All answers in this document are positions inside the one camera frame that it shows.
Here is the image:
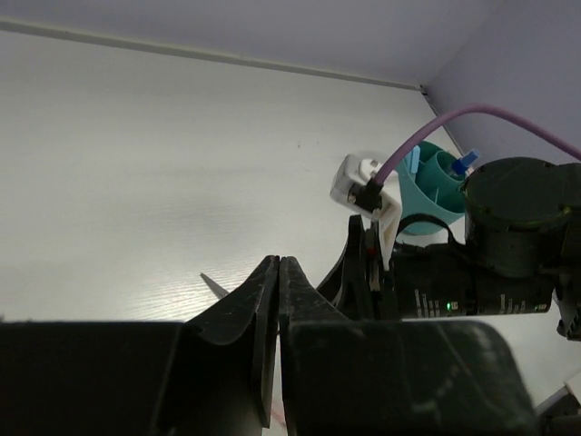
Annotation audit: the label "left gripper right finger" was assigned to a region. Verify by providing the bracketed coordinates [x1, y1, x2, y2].
[279, 257, 539, 435]

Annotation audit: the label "black handled scissors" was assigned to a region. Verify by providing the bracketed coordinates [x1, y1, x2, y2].
[200, 272, 230, 300]

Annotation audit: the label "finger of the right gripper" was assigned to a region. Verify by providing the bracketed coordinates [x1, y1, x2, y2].
[317, 215, 366, 320]

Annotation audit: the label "light blue highlighter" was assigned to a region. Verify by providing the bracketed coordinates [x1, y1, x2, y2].
[405, 145, 421, 175]

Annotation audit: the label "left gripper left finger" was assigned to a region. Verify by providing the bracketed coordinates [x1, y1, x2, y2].
[1, 256, 280, 435]

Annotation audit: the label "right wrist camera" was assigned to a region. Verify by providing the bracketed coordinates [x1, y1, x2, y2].
[330, 154, 403, 271]

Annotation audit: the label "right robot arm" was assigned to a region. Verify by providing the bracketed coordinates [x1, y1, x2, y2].
[318, 155, 580, 341]

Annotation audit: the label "small blue-cap glue bottle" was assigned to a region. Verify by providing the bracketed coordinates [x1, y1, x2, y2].
[448, 149, 480, 176]

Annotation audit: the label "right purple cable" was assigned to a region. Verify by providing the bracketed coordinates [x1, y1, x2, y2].
[362, 103, 581, 214]

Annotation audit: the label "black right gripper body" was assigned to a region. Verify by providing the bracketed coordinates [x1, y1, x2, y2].
[380, 243, 558, 321]

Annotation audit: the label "teal round organizer container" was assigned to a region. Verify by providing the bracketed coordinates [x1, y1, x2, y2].
[396, 141, 470, 224]

